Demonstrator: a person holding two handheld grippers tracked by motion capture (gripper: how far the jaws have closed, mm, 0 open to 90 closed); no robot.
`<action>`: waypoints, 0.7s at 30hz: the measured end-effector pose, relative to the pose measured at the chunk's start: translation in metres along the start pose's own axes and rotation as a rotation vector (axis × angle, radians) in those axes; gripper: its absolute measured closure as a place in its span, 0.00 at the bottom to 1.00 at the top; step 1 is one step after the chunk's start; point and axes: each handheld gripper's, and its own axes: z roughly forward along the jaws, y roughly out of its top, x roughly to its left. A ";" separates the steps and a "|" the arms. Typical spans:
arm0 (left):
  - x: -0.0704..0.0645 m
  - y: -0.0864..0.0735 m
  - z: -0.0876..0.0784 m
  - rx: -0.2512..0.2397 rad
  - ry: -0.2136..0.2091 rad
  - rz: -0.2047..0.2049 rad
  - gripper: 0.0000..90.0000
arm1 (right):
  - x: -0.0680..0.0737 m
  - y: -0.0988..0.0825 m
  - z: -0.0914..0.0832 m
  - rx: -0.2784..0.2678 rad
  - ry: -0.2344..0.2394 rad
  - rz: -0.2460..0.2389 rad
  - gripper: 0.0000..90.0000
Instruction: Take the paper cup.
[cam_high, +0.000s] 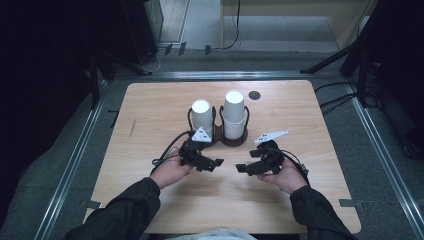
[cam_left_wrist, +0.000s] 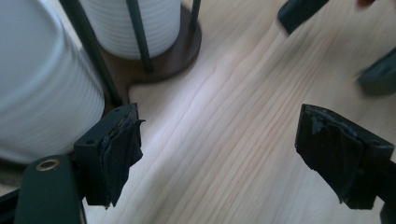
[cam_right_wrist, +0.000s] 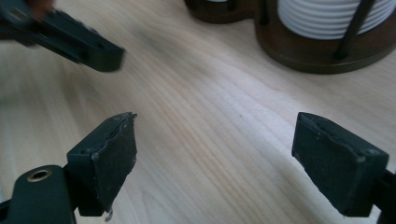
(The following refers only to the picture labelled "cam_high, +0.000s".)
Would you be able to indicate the dark tape strip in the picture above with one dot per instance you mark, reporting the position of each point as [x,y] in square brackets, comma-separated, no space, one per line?
[90,204]
[182,48]
[207,50]
[168,49]
[347,202]

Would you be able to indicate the black metal stand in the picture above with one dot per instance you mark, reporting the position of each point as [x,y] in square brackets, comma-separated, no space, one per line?
[96,76]

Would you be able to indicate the black tripod stand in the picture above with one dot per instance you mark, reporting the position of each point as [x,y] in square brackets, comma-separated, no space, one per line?
[350,50]

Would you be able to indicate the person's left hand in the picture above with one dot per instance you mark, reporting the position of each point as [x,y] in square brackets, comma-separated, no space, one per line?
[170,173]

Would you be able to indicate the tall stack of white paper cups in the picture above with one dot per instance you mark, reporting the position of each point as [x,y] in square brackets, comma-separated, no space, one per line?
[234,113]

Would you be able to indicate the short stack of white paper cups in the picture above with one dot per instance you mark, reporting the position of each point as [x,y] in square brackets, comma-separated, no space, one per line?
[201,115]

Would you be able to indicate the black round table grommet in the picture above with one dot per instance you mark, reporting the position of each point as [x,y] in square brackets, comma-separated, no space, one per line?
[254,95]

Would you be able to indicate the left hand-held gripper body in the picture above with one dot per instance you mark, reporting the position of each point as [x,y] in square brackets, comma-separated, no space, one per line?
[191,153]

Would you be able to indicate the metal floor rail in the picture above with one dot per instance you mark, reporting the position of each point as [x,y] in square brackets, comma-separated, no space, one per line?
[383,153]
[71,166]
[216,75]

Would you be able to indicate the dark cabinet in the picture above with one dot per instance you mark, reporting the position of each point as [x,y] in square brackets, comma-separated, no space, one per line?
[140,30]

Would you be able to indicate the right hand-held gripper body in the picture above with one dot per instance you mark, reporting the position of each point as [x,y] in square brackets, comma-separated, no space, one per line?
[271,156]

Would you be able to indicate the light wooden furniture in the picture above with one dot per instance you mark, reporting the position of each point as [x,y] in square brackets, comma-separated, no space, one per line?
[346,20]

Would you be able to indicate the person's right hand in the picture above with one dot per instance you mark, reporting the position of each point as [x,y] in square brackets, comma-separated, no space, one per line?
[290,178]

